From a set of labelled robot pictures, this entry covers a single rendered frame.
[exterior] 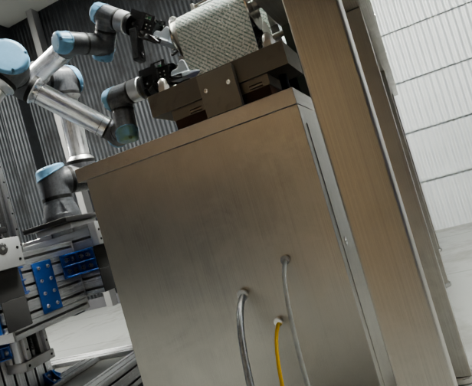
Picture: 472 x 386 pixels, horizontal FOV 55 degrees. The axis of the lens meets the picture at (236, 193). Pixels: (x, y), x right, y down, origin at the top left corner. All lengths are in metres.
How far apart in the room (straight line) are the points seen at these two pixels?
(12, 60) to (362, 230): 1.24
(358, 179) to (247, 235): 0.62
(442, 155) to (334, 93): 3.88
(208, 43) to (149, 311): 0.80
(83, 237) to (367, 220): 1.47
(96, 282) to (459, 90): 3.49
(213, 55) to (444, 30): 3.30
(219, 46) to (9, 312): 1.00
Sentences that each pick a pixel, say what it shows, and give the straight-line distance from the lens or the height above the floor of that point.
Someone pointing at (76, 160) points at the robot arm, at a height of 1.05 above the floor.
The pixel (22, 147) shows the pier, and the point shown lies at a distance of 6.05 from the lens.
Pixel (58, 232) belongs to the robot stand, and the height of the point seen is 0.77.
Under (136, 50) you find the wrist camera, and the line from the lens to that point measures 1.66.
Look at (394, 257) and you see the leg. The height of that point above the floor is 0.57.
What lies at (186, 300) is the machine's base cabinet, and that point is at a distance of 1.23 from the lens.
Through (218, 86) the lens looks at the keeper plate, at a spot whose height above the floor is 0.98.
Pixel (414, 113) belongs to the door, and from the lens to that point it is 4.40.
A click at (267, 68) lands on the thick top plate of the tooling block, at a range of 1.17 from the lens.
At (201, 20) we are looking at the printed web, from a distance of 1.49.
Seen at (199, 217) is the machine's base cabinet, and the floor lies 0.67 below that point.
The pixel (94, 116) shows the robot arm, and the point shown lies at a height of 1.11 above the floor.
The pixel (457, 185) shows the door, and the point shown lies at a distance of 4.41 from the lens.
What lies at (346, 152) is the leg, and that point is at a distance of 0.53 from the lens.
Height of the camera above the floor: 0.66
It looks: 2 degrees up
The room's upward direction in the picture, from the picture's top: 16 degrees counter-clockwise
